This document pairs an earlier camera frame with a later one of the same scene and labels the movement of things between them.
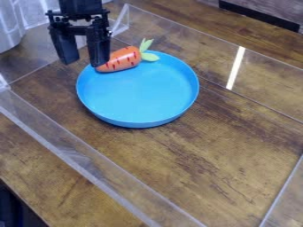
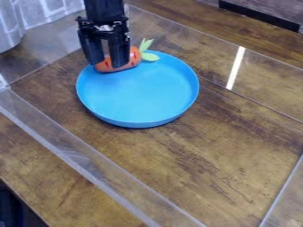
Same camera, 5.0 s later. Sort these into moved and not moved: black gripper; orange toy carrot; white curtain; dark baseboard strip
Moved: black gripper
Not moved: orange toy carrot; white curtain; dark baseboard strip
